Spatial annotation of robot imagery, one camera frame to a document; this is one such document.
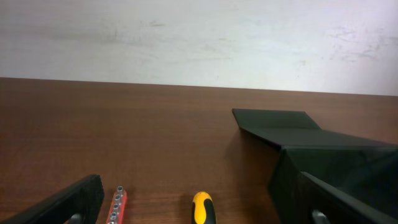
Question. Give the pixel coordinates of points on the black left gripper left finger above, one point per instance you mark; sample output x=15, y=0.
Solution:
x=83, y=198

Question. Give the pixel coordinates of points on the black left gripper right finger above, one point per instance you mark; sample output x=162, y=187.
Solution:
x=320, y=202

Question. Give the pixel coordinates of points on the orange bit holder strip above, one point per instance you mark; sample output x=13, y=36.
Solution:
x=118, y=205

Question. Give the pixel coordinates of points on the black open box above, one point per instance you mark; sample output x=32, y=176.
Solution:
x=362, y=168

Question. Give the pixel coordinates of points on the yellow black screwdriver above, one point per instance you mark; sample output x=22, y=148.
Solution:
x=203, y=211

